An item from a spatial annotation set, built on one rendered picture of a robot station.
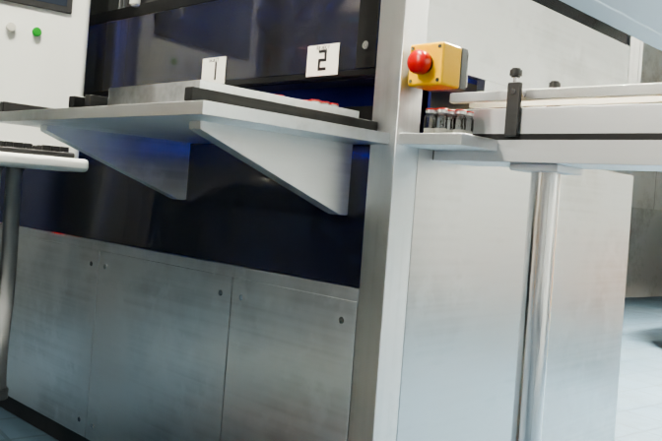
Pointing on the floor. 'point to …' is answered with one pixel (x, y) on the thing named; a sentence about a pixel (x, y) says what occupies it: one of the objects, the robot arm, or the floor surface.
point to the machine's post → (389, 198)
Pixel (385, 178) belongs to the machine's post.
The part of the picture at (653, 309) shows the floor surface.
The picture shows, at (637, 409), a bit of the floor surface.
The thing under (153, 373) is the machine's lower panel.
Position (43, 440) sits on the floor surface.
